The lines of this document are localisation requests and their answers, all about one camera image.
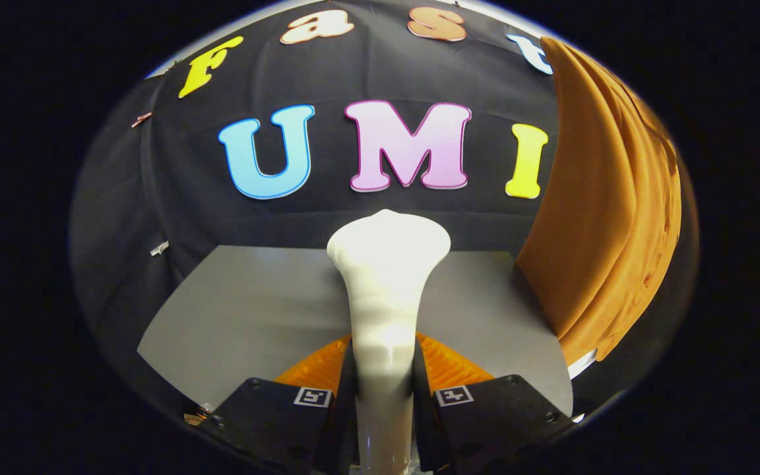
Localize white flat panel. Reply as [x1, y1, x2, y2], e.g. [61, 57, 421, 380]
[568, 350, 598, 380]

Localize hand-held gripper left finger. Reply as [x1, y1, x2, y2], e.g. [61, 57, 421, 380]
[199, 333, 360, 475]

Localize white garment steamer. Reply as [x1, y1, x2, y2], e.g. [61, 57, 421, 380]
[326, 209, 452, 475]

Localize orange button shirt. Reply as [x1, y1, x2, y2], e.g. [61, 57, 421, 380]
[515, 36, 683, 367]

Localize black backdrop cloth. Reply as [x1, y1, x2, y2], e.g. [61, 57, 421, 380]
[70, 0, 701, 423]

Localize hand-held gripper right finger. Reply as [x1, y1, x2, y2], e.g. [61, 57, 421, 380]
[413, 332, 577, 474]

